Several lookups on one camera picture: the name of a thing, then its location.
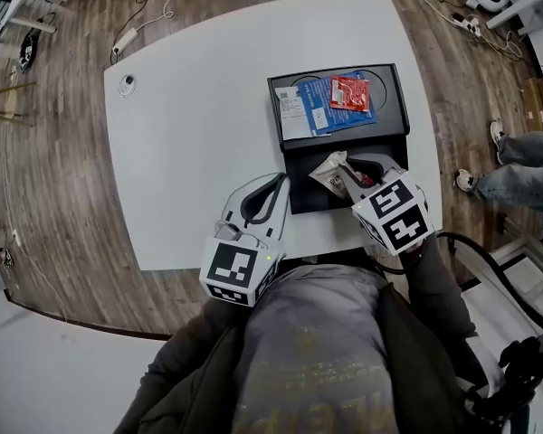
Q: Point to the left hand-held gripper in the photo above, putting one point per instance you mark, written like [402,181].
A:
[228,265]

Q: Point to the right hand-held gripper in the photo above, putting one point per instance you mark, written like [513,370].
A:
[393,215]

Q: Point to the beige packet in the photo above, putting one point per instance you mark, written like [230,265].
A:
[326,172]

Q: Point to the black drawer box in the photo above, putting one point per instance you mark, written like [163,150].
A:
[307,197]

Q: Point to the blue packet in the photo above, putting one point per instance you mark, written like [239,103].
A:
[317,111]

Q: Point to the red square packet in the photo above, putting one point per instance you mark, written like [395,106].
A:
[350,93]

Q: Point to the white printed packet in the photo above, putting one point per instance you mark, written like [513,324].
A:
[292,125]

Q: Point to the person's left forearm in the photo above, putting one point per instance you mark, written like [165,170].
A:
[199,333]

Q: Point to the person's right forearm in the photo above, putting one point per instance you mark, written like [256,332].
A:
[439,287]

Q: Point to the person's torso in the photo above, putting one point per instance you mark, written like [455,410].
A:
[317,346]

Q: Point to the white power strip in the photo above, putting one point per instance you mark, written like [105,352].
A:
[124,41]
[468,25]

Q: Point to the cardboard box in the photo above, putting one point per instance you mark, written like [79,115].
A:
[538,102]

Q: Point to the black harness gear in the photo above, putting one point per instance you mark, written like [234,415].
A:
[520,364]

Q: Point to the round wooden stool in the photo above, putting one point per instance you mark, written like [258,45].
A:
[9,106]

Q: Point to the white wall plug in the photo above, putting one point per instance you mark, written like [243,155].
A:
[16,237]

